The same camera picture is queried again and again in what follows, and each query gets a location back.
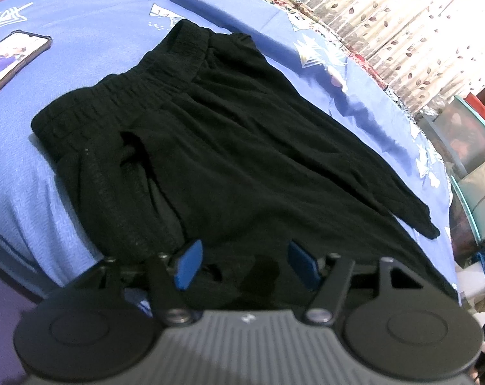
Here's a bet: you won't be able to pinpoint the smartphone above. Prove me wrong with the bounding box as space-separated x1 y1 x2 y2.
0 31 52 106

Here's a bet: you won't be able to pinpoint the beige leaf-print curtain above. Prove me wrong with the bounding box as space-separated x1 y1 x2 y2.
262 0 485 118

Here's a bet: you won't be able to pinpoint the black pants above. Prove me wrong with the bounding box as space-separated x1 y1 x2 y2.
31 19 459 314

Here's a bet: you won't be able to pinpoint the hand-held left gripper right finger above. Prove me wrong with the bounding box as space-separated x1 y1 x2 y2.
286 240 408 326

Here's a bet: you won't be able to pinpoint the clear storage box teal rim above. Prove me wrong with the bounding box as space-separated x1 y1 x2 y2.
418 94 485 251

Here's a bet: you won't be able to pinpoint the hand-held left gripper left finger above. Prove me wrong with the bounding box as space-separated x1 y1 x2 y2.
91 239 205 327

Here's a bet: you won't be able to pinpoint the blue printed bedsheet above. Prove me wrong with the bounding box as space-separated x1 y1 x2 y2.
0 0 464 309

